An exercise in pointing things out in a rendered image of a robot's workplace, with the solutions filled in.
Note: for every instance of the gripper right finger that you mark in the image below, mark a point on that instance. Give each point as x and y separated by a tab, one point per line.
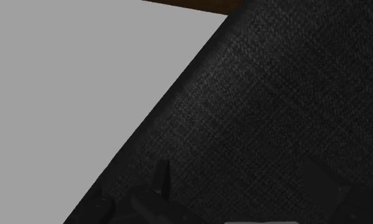
357	208

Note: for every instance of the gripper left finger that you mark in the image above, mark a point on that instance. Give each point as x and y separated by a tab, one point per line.
149	208

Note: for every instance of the dark grey fabric sofa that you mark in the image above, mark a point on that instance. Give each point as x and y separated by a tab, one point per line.
267	93

